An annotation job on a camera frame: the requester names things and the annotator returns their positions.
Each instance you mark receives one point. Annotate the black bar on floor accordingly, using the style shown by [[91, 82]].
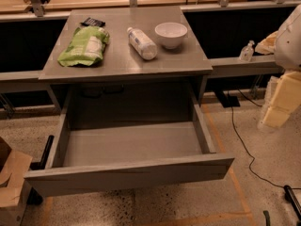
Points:
[[291, 198]]

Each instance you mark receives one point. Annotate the grey cabinet with top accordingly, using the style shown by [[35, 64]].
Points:
[[122, 67]]

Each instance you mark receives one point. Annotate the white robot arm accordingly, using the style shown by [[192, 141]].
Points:
[[287, 43]]

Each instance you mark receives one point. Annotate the clear sanitizer pump bottle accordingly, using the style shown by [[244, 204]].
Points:
[[247, 52]]

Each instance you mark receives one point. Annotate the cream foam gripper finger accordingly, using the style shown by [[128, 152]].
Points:
[[282, 98]]

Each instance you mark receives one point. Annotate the open grey top drawer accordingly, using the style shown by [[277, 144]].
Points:
[[129, 140]]

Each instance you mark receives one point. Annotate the brown cardboard box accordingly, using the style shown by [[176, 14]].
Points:
[[14, 190]]

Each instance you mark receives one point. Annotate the green rice chip bag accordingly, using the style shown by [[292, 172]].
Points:
[[86, 47]]

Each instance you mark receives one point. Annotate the small black snack packet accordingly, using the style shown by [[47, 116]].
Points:
[[92, 22]]

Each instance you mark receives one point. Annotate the white ceramic bowl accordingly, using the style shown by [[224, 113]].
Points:
[[170, 35]]

